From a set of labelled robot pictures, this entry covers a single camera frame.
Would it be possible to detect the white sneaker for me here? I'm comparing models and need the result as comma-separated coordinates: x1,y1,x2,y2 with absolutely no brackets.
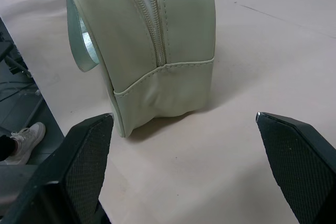
3,122,46,166

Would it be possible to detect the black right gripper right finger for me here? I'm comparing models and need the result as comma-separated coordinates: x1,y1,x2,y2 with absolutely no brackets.
255,112,336,224

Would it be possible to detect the pale green zippered pouch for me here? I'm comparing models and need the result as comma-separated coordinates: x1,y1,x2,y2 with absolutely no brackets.
60,0,217,138

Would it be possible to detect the black trouser leg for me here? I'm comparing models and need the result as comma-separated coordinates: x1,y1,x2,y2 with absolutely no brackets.
0,134,18,162

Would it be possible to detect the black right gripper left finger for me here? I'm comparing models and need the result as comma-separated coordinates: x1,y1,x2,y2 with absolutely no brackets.
0,113,114,224

